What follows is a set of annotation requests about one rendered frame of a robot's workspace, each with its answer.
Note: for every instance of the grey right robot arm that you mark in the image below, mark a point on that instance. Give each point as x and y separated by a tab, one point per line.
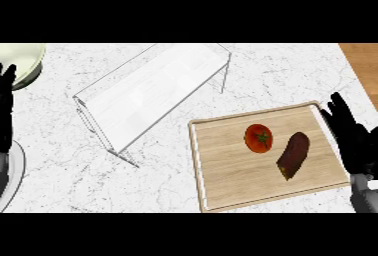
365	194

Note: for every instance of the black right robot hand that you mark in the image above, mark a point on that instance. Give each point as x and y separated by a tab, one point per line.
353	143

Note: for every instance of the dark purple eggplant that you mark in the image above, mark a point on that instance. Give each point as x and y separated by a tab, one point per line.
294	155

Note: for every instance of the wooden tray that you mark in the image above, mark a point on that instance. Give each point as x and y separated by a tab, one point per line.
266	156

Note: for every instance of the white round plate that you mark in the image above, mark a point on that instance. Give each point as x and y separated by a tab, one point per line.
15	180

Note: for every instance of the red tomato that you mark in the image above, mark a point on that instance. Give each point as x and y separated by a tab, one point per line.
259	138

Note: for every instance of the white tiered shelf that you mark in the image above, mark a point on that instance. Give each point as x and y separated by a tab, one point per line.
148	96

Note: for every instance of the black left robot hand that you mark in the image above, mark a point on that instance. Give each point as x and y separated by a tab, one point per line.
5	110

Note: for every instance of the pale green round bowl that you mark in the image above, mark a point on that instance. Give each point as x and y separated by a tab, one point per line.
22	63

